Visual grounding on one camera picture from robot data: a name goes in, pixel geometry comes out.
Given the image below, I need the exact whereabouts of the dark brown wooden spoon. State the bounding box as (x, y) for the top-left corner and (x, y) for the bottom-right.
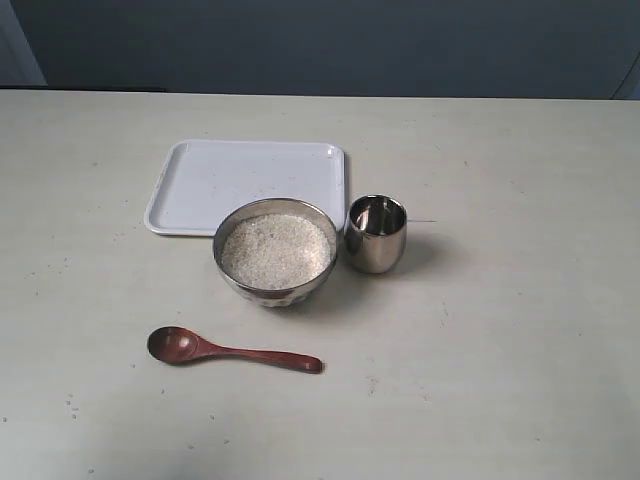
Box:
(147, 326), (324, 374)

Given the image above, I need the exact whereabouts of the stainless steel cup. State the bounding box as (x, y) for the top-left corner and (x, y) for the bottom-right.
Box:
(343, 194), (408, 274)

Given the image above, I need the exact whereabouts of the white plastic tray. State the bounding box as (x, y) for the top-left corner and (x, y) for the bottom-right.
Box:
(144, 139), (348, 237)

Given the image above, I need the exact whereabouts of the steel bowl of rice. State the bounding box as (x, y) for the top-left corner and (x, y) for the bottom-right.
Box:
(212, 198), (338, 308)

